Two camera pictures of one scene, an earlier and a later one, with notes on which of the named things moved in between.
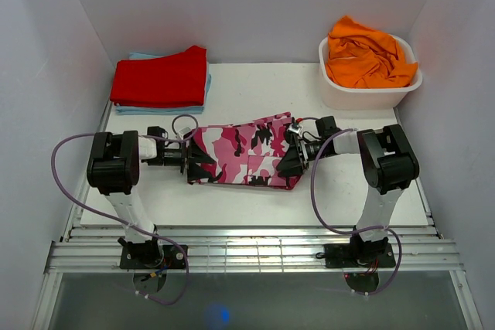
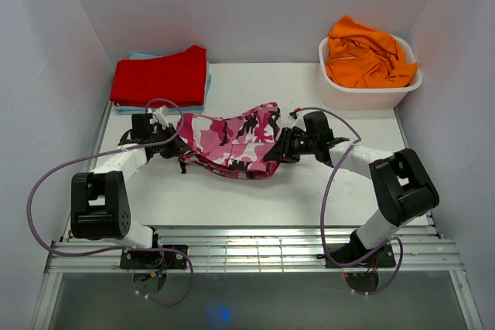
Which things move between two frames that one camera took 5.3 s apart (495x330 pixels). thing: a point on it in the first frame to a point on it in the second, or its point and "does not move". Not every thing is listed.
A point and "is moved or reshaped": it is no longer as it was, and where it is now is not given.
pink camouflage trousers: (243, 153) is moved or reshaped
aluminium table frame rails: (95, 250) does not move
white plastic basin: (339, 97) does not move
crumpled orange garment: (361, 56) does not move
